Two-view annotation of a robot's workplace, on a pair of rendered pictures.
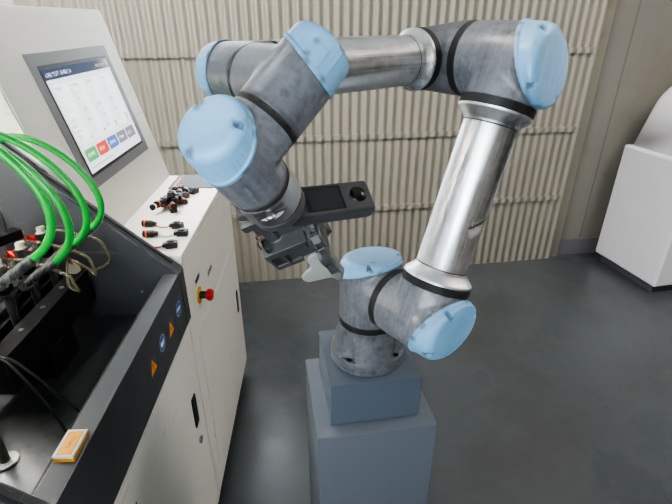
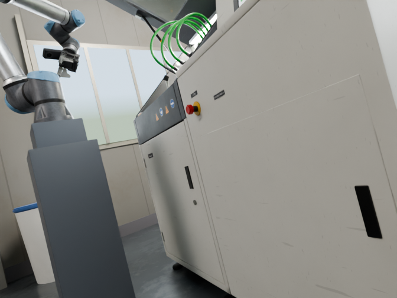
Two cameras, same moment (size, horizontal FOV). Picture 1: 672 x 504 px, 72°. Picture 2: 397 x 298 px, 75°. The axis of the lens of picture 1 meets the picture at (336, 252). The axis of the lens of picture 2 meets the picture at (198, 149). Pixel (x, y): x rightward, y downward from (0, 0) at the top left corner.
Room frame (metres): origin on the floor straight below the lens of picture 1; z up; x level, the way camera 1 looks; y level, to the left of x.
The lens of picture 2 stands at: (1.97, -0.05, 0.63)
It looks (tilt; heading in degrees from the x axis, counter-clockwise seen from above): 2 degrees up; 153
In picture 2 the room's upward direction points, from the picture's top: 14 degrees counter-clockwise
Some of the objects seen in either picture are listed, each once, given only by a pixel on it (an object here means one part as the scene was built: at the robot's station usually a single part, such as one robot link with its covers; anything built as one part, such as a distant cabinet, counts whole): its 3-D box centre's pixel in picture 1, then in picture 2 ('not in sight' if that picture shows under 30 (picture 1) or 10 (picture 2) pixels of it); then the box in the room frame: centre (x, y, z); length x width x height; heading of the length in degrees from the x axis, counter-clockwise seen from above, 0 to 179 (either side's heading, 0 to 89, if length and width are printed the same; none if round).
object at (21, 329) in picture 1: (37, 336); not in sight; (0.81, 0.65, 0.91); 0.34 x 0.10 x 0.15; 2
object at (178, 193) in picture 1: (175, 195); not in sight; (1.44, 0.53, 1.01); 0.23 x 0.11 x 0.06; 2
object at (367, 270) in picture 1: (372, 284); (45, 88); (0.76, -0.07, 1.07); 0.13 x 0.12 x 0.14; 39
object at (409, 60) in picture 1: (361, 64); (33, 3); (0.74, -0.04, 1.46); 0.49 x 0.11 x 0.12; 129
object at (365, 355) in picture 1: (367, 332); (52, 114); (0.77, -0.06, 0.95); 0.15 x 0.15 x 0.10
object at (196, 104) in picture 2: (206, 294); (192, 109); (1.16, 0.38, 0.80); 0.05 x 0.04 x 0.05; 2
